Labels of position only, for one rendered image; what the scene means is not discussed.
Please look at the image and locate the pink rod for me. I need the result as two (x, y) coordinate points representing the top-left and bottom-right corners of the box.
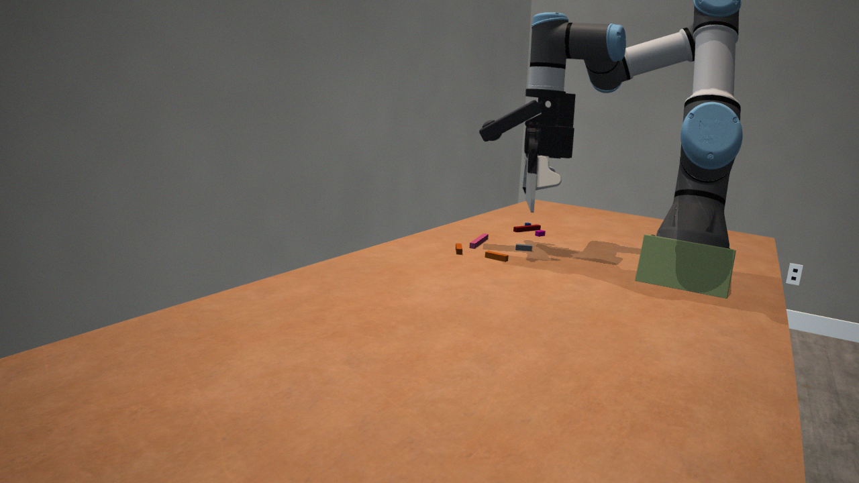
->
(469, 233), (489, 249)

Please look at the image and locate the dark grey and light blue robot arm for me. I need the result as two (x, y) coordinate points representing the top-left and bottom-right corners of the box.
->
(528, 0), (743, 248)

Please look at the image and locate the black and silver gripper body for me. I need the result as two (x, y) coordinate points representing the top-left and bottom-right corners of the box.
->
(524, 89), (576, 158)

